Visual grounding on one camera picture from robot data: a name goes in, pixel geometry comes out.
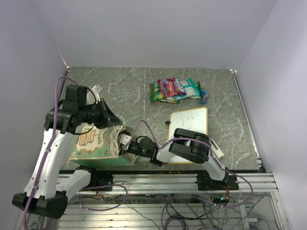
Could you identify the green yellow chips bag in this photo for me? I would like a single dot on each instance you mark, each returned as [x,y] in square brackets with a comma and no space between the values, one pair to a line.
[155,86]

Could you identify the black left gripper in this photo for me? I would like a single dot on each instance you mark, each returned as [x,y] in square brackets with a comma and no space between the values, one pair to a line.
[108,118]

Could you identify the blue M&M's packet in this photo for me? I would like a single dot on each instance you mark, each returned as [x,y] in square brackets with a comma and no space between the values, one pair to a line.
[204,97]

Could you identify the white whiteboard eraser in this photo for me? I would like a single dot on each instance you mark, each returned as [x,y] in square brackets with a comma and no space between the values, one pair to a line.
[216,150]

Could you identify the aluminium mounting rail frame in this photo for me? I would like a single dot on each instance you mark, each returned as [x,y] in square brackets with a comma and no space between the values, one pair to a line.
[173,200]

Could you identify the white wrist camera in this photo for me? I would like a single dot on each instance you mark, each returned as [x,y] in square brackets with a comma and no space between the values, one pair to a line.
[94,96]
[124,139]

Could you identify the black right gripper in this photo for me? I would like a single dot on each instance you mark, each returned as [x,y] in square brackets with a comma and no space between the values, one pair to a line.
[125,150]

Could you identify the pink fruit candy bag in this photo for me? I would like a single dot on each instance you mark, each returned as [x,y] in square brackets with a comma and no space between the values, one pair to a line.
[172,88]

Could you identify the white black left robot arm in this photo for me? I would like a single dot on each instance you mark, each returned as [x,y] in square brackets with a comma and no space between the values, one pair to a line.
[43,195]

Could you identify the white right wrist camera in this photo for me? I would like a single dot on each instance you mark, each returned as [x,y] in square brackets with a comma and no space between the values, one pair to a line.
[124,139]

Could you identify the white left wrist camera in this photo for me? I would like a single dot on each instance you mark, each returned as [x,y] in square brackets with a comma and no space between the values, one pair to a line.
[94,96]

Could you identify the teal snack packet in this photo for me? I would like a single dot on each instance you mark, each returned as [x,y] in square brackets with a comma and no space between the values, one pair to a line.
[191,89]

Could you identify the green white paper bag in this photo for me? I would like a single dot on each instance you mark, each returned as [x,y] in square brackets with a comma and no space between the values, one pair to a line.
[99,148]

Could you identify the yellow framed whiteboard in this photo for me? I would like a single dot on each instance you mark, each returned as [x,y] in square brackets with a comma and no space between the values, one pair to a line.
[195,120]

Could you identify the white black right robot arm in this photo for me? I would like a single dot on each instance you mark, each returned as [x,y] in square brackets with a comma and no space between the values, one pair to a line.
[192,146]

